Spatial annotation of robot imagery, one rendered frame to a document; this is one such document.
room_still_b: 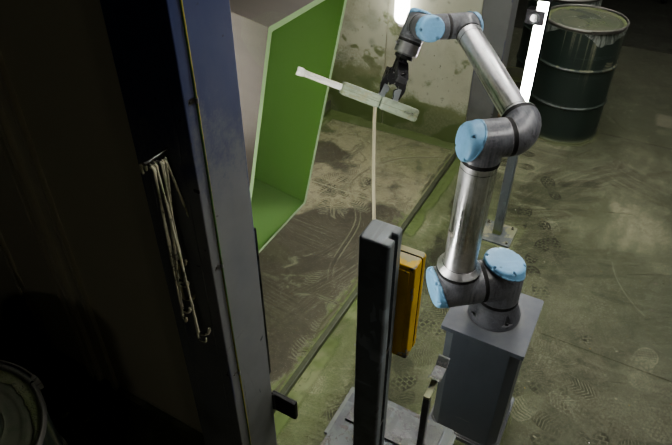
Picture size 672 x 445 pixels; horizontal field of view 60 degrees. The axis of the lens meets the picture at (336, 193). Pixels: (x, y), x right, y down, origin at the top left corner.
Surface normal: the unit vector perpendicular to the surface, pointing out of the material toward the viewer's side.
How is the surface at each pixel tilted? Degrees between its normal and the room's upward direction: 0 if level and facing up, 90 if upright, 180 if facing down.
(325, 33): 90
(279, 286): 0
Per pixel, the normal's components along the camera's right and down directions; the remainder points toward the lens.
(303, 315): 0.00, -0.81
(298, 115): -0.45, 0.52
